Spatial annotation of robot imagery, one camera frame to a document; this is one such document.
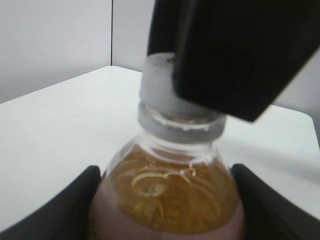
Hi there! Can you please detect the peach oolong tea bottle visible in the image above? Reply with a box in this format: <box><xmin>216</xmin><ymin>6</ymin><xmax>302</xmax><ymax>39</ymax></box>
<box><xmin>88</xmin><ymin>104</ymin><xmax>246</xmax><ymax>240</ymax></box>

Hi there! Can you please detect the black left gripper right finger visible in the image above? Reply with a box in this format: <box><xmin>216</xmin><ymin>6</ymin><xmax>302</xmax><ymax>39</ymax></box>
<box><xmin>231</xmin><ymin>163</ymin><xmax>320</xmax><ymax>240</ymax></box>

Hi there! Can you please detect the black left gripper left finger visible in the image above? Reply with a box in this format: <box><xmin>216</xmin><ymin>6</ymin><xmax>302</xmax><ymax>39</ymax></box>
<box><xmin>0</xmin><ymin>165</ymin><xmax>101</xmax><ymax>240</ymax></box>

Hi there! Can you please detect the white bottle cap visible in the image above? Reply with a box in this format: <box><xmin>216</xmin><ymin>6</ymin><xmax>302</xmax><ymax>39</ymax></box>
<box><xmin>139</xmin><ymin>52</ymin><xmax>210</xmax><ymax>118</ymax></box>

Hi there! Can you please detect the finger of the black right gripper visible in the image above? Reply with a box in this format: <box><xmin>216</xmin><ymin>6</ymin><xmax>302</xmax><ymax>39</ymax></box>
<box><xmin>173</xmin><ymin>0</ymin><xmax>320</xmax><ymax>122</ymax></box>
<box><xmin>147</xmin><ymin>0</ymin><xmax>190</xmax><ymax>56</ymax></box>

